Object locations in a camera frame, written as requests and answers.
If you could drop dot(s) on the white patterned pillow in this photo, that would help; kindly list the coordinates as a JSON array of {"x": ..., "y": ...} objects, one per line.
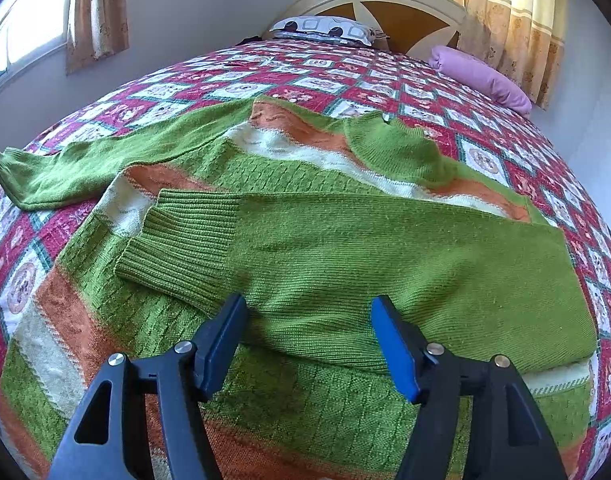
[{"x": 325, "y": 29}]

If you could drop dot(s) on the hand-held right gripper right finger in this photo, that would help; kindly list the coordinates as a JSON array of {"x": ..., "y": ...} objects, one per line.
[{"x": 393, "y": 345}]

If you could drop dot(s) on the dark cloth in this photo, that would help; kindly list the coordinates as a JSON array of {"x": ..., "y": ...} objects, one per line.
[{"x": 249, "y": 40}]

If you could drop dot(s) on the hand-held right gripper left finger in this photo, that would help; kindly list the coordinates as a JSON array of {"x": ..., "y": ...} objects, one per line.
[{"x": 224, "y": 340}]

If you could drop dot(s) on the pink pillow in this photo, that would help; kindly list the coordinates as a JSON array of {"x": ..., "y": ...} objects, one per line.
[{"x": 480, "y": 75}]

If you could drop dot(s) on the red checkered printed blanket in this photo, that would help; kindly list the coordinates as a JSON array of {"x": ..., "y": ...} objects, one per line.
[{"x": 335, "y": 80}]

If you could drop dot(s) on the green striped knit sweater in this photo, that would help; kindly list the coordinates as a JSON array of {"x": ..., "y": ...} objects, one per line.
[{"x": 345, "y": 255}]

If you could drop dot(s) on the beige patterned curtain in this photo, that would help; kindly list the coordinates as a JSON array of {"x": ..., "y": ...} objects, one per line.
[
  {"x": 515, "y": 15},
  {"x": 98, "y": 15}
]

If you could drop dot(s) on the window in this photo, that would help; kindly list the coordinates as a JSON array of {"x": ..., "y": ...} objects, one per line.
[{"x": 25, "y": 35}]

